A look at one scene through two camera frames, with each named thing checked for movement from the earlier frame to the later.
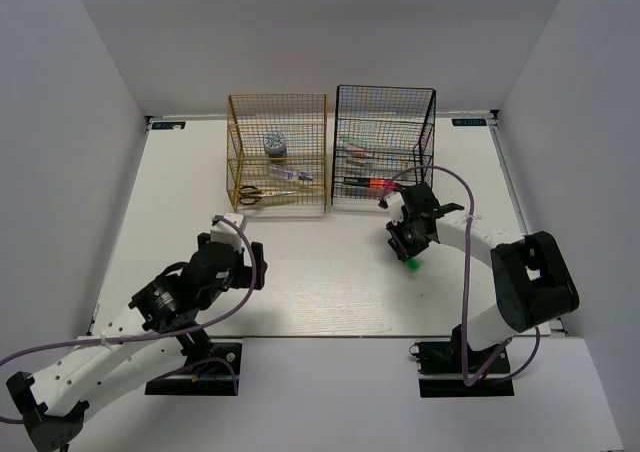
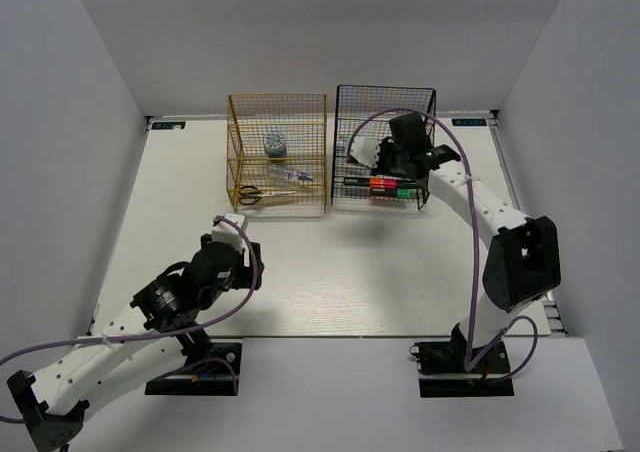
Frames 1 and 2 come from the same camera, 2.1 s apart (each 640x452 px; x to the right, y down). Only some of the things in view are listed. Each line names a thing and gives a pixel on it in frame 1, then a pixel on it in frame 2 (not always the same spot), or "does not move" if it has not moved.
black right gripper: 406,250 to 382,148
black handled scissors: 249,195 does not move
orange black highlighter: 366,182 does not move
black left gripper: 260,264 does not move
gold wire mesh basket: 277,151 does not move
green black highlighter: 412,265 to 394,192
